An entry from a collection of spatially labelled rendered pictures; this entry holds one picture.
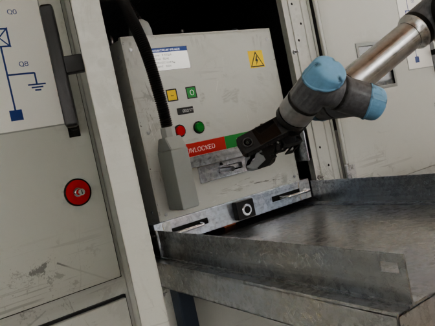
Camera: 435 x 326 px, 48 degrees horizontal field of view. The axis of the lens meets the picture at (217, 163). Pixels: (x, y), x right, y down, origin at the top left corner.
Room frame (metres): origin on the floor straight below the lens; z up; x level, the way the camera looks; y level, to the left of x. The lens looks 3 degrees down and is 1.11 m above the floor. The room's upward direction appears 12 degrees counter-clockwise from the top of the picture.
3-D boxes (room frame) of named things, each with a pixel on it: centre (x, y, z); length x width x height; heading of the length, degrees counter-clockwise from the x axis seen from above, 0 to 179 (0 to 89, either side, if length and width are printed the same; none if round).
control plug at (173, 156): (1.19, 0.10, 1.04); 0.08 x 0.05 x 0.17; 34
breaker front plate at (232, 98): (1.36, -0.03, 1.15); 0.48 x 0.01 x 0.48; 124
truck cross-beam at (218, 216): (1.37, -0.02, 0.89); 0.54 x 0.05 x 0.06; 124
